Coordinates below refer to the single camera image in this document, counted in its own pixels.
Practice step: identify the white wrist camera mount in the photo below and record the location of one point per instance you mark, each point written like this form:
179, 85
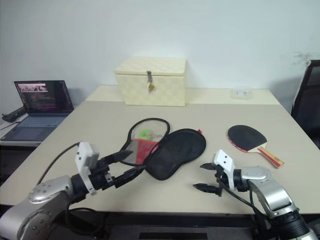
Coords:
223, 158
83, 160

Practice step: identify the black table frame beam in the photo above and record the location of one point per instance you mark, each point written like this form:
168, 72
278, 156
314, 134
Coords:
162, 220

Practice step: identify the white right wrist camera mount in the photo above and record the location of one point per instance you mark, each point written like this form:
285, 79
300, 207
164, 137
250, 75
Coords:
223, 158

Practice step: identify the small green soft item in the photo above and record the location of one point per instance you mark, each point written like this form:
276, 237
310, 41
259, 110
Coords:
145, 133

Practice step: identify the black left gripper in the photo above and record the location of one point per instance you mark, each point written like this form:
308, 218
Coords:
101, 178

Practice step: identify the small clear plastic box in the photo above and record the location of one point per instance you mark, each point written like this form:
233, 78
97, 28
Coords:
241, 94

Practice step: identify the cream woven storage box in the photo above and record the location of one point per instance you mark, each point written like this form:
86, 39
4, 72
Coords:
170, 87

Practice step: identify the small brass padlock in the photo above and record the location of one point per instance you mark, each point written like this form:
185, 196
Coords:
151, 88

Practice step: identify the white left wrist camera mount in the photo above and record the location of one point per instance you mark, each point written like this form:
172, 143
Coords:
83, 160

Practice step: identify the black mesh office chair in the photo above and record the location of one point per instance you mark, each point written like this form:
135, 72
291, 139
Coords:
307, 110

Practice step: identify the dark metal box latch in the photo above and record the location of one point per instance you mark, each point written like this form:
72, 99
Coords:
149, 76

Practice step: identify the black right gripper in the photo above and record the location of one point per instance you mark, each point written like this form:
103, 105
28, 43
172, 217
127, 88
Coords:
222, 176

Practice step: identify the table tennis paddle black rubber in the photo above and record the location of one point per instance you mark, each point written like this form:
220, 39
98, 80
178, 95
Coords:
243, 137

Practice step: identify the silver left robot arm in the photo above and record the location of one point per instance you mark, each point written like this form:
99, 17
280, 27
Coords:
37, 197

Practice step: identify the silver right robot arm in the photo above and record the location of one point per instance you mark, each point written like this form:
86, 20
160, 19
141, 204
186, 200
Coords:
275, 192

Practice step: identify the dark panel with black slot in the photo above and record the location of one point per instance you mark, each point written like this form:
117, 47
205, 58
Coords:
172, 236

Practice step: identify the black and red paddle case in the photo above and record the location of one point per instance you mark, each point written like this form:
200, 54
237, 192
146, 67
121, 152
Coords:
180, 150

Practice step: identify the open grey laptop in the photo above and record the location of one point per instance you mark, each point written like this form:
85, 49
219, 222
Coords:
37, 122

